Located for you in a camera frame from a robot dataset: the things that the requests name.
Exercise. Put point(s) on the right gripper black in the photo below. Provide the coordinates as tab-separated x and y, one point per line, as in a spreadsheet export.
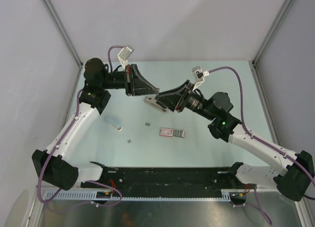
176	100

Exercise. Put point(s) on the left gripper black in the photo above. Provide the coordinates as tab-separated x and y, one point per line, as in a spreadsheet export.
135	84

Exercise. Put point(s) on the beige black stapler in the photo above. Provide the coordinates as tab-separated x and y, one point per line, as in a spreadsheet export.
153	103

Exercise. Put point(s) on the red white staple box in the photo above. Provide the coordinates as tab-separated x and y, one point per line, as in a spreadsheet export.
172	133

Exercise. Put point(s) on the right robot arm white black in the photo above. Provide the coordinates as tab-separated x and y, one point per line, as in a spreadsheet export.
290	173

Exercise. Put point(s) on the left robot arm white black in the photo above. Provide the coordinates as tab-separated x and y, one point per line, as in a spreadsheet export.
53	165

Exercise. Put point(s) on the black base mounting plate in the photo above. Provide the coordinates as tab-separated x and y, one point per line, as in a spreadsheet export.
169	181

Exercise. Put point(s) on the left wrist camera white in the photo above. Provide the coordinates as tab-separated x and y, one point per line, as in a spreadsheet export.
124	54

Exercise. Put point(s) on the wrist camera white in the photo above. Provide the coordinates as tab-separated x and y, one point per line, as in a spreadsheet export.
199	76
124	54

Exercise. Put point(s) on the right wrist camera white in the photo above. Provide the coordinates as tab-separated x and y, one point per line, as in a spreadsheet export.
199	76

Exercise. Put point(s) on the white slotted cable duct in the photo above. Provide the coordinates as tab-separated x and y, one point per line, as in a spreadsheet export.
102	196

